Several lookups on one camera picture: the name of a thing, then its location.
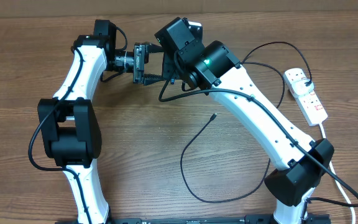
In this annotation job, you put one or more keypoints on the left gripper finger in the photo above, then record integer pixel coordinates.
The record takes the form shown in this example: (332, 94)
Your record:
(152, 78)
(153, 48)

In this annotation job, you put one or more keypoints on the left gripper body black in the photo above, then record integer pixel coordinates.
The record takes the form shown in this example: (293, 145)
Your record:
(138, 61)

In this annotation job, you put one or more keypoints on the blue Samsung smartphone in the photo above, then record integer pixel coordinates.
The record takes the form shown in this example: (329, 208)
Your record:
(168, 69)

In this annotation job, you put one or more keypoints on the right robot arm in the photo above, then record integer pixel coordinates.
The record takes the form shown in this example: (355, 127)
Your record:
(300, 161)

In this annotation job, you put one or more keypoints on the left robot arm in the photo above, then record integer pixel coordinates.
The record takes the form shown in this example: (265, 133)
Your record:
(68, 123)

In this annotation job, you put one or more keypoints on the white charger plug adapter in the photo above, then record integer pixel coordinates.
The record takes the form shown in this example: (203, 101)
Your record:
(301, 88)

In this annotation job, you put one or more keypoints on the white power strip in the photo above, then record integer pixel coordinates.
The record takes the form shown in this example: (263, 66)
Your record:
(310, 105)

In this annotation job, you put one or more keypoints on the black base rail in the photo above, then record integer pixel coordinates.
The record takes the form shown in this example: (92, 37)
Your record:
(197, 221)

